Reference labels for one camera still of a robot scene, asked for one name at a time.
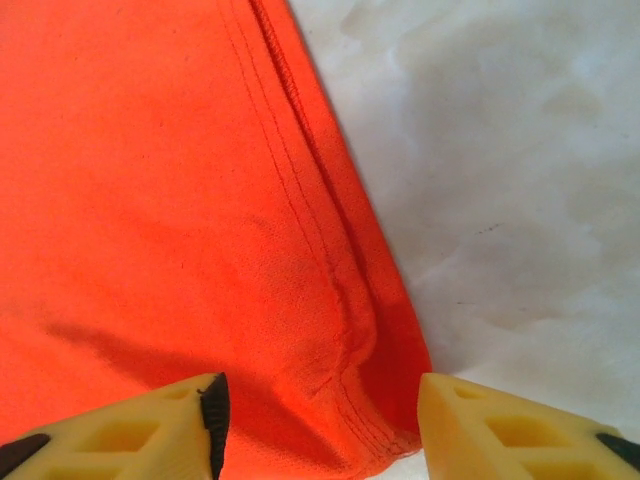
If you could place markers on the orange t-shirt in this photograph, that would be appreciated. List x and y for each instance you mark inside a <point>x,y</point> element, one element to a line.
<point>150,150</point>

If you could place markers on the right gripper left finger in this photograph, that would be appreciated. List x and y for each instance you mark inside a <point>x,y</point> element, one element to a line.
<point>125,440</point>

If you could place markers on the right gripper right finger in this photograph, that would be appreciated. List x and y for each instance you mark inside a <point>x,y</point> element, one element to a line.
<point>500,440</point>

